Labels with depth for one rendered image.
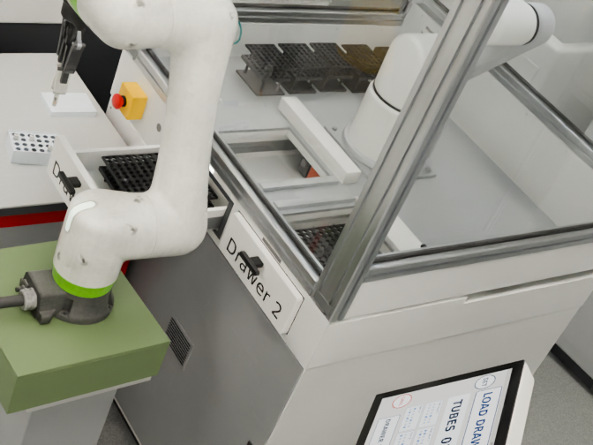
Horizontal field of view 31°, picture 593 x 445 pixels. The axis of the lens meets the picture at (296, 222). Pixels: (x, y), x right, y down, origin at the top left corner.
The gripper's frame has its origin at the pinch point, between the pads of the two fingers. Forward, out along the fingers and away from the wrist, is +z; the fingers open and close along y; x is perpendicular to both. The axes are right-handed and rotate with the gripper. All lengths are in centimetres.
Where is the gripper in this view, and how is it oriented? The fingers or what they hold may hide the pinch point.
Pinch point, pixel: (61, 79)
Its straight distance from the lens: 254.6
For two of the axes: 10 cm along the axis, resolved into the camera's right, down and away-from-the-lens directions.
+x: 8.8, 0.3, 4.8
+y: 3.4, 6.7, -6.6
